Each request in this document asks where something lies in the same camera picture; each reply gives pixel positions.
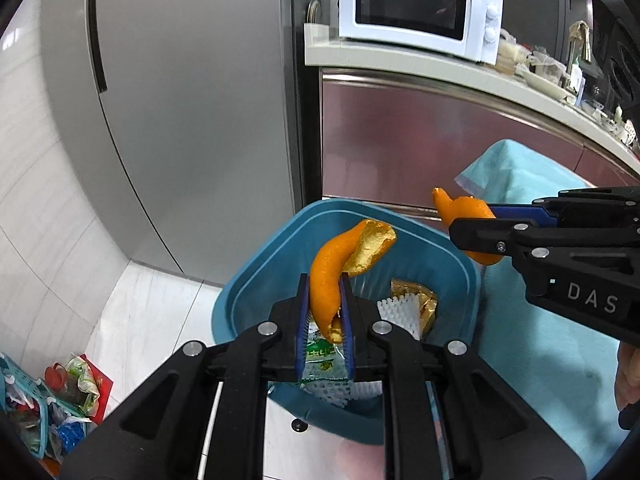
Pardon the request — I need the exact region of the orange peel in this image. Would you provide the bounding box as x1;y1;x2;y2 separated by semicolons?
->
432;186;503;267
310;218;398;346

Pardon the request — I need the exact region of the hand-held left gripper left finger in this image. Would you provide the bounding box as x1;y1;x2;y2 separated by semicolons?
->
59;273;309;480

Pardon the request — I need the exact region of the wide white bowl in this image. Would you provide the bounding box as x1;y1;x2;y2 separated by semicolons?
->
515;65;577;102

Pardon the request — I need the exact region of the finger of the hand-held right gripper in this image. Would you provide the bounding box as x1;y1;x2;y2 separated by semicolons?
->
487;185;640;227
448;216;640;262

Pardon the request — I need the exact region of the blue snack packet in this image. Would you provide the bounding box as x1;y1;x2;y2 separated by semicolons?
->
50;417;90;461

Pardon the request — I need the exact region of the green snack wrapper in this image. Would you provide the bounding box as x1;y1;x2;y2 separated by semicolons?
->
299;310;352;386

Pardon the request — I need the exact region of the red snack bag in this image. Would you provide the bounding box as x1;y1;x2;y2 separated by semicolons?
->
44;352;114;423

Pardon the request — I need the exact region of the silver refrigerator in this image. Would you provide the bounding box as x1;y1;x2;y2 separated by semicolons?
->
40;0;322;286

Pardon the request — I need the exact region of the metal kitchen faucet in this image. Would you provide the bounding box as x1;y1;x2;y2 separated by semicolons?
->
566;20;594;92

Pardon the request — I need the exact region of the teal tablecloth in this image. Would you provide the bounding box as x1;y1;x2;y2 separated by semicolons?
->
452;139;640;480

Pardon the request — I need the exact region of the white microwave oven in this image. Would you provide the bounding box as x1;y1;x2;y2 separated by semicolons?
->
339;0;505;66

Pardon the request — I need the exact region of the person's right hand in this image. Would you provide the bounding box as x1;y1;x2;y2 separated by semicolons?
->
612;340;640;413

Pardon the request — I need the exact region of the teal plastic basket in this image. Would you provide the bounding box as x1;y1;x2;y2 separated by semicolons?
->
0;352;51;461

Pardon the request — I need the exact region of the blue plastic bin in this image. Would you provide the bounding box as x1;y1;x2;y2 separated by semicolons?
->
211;199;482;447

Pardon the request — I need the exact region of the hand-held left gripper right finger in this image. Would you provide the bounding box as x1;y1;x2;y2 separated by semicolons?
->
340;275;587;480

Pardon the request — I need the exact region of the pink base cabinet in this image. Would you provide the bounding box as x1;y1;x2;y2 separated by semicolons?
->
320;70;640;221

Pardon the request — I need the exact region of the white foam fruit net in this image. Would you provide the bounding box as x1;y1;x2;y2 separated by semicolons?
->
299;295;425;408

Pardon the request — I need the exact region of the gold foil wrapper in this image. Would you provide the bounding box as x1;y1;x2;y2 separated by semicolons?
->
390;279;439;336

